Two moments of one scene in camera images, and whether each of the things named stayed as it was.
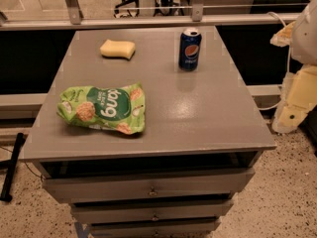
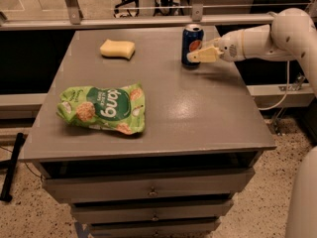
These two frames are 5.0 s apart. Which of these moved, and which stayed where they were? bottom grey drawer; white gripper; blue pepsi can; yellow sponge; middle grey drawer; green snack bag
Moved: white gripper; blue pepsi can
Stayed: green snack bag; middle grey drawer; bottom grey drawer; yellow sponge
